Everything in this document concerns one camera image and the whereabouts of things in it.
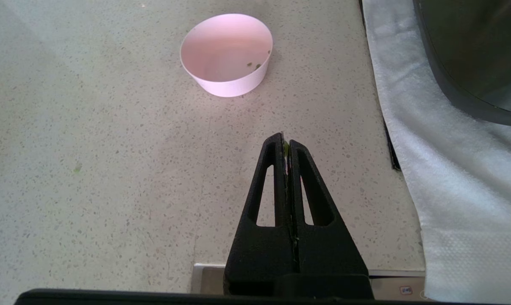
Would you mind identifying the green pellets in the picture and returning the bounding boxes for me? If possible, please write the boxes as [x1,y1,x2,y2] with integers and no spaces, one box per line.
[246,51,272,70]

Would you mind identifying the white foam cloth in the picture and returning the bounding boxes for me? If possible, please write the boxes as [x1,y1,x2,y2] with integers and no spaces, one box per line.
[361,0,511,304]

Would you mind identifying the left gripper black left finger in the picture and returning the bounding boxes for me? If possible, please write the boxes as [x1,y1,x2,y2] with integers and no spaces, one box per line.
[224,133,299,296]

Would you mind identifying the pink bowl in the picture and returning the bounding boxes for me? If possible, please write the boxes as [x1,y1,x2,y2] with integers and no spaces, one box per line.
[180,14,274,98]

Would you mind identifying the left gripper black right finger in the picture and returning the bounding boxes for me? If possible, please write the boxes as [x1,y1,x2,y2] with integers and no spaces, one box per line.
[288,140,374,297]

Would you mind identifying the black rice cooker body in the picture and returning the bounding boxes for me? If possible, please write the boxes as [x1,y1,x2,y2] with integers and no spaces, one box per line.
[412,0,511,128]

